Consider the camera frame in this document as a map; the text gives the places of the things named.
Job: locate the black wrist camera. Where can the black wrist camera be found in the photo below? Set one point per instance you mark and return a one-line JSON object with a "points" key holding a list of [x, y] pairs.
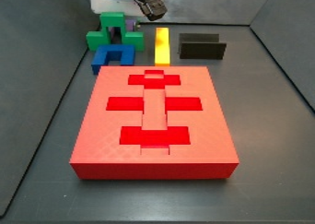
{"points": [[154, 9]]}

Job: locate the purple U-shaped block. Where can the purple U-shaped block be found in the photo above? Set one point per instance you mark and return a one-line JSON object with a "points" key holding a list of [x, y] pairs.
{"points": [[131, 25]]}

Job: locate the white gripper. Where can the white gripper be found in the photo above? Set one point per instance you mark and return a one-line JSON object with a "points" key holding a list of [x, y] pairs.
{"points": [[126, 6]]}

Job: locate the red slotted board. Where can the red slotted board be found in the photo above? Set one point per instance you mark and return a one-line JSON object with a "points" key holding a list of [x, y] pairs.
{"points": [[154, 126]]}

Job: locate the green stepped arch block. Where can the green stepped arch block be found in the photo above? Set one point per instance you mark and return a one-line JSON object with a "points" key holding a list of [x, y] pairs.
{"points": [[114, 26]]}

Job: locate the yellow long bar block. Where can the yellow long bar block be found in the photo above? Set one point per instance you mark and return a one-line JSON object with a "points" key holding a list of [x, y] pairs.
{"points": [[162, 47]]}

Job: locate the blue U-shaped block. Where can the blue U-shaped block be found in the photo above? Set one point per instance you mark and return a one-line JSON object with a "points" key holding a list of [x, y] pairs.
{"points": [[113, 52]]}

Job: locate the black angled fixture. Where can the black angled fixture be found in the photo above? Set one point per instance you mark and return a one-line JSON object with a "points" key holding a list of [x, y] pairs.
{"points": [[201, 46]]}

